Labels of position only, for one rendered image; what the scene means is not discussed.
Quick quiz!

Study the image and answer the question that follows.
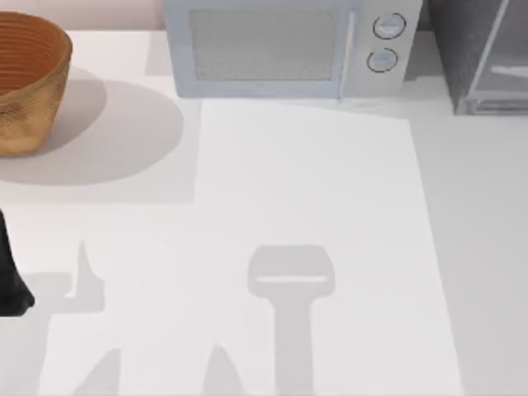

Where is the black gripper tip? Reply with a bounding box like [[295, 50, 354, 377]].
[[0, 210, 35, 318]]

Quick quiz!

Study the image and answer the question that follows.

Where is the pale microwave oven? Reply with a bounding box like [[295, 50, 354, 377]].
[[160, 0, 425, 101]]

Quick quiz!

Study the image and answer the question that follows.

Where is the round microwave knob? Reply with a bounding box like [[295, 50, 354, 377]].
[[372, 12, 408, 39], [365, 46, 399, 74]]

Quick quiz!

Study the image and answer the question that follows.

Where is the brown woven basket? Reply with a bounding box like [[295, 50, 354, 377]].
[[0, 11, 74, 158]]

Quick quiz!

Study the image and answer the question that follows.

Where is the microwave door handle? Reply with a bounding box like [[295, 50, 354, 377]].
[[337, 10, 356, 101]]

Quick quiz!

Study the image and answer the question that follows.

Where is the microwave oven door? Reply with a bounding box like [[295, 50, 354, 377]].
[[161, 0, 358, 99]]

